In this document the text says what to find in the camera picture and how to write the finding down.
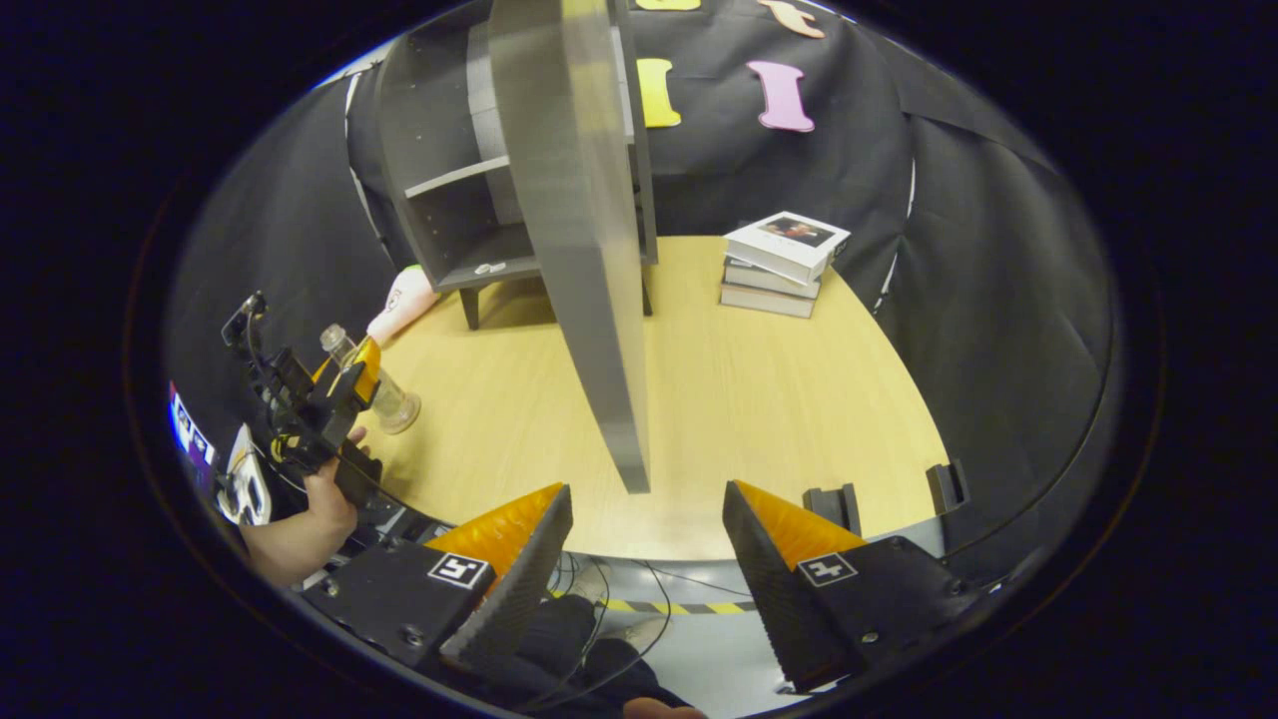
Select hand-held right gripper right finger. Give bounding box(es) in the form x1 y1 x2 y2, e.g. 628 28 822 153
721 479 984 693

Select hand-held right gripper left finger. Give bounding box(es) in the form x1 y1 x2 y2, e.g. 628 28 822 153
300 483 575 672

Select clear plastic bottle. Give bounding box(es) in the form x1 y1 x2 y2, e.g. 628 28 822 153
319 323 423 436

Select grey cabinet door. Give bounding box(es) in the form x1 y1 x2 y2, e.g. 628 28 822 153
487 0 655 495

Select dark grey cabinet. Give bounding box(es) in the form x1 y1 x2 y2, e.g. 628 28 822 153
374 0 660 333

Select thin cabinet shelf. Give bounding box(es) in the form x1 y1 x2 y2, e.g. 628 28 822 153
404 155 512 199

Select person's dark trousers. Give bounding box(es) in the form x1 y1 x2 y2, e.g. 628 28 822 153
469 594 690 715

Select white device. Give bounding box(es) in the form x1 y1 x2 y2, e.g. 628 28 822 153
218 423 273 527

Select yellow black hazard tape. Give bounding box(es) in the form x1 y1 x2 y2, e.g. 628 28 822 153
597 597 757 616

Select pink rounded object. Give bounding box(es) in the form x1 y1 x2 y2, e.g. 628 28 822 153
365 264 441 348

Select black table clamp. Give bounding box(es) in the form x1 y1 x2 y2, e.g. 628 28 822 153
926 460 971 516
802 483 863 537

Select grey book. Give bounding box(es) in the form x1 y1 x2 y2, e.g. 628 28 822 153
719 283 820 320
723 257 826 300

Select white book with photo cover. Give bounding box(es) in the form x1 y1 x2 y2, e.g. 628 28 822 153
723 211 853 285

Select black backdrop cloth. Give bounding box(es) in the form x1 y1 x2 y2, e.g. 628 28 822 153
165 0 1119 590

